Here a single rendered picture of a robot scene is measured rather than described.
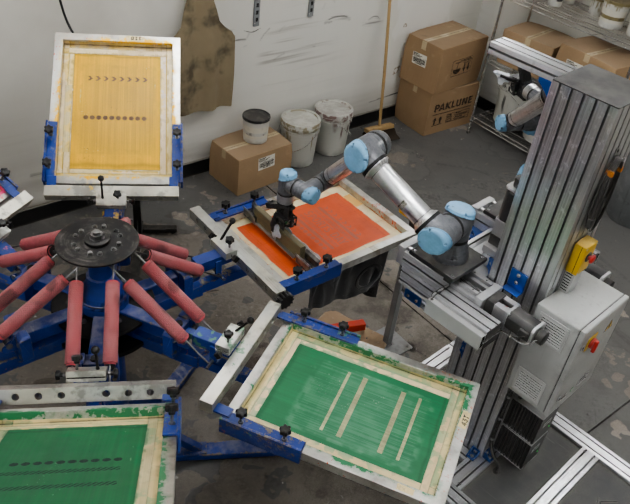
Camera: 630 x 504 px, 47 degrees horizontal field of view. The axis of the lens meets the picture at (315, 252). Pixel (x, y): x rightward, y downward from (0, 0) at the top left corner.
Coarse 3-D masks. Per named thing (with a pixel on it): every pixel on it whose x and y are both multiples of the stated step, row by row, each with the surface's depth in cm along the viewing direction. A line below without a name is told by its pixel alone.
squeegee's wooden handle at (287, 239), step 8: (256, 208) 333; (256, 216) 335; (264, 216) 329; (264, 224) 331; (280, 232) 322; (288, 232) 321; (280, 240) 324; (288, 240) 319; (296, 240) 317; (288, 248) 321; (296, 248) 316; (304, 248) 315; (304, 256) 318
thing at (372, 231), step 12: (360, 216) 355; (360, 228) 347; (372, 228) 348; (360, 240) 339; (372, 240) 340; (264, 252) 325; (276, 252) 326; (324, 252) 329; (336, 252) 330; (348, 252) 331; (276, 264) 319; (288, 264) 320
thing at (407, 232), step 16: (352, 192) 368; (384, 208) 356; (224, 224) 332; (400, 224) 347; (240, 240) 324; (384, 240) 335; (400, 240) 337; (256, 256) 316; (352, 256) 323; (368, 256) 328; (272, 272) 309
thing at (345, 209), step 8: (320, 200) 362; (328, 200) 363; (336, 200) 364; (344, 200) 365; (296, 208) 355; (304, 208) 355; (312, 208) 356; (336, 208) 358; (344, 208) 359; (352, 208) 360; (272, 216) 347; (344, 216) 353; (352, 216) 354; (248, 224) 340; (248, 232) 335; (256, 232) 336; (296, 232) 339; (256, 240) 331; (264, 240) 332; (272, 240) 332; (264, 248) 327
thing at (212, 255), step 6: (210, 252) 307; (216, 252) 308; (192, 258) 303; (198, 258) 303; (204, 258) 304; (210, 258) 304; (216, 258) 304; (222, 258) 307; (204, 264) 302; (210, 264) 304; (222, 264) 309; (204, 270) 304
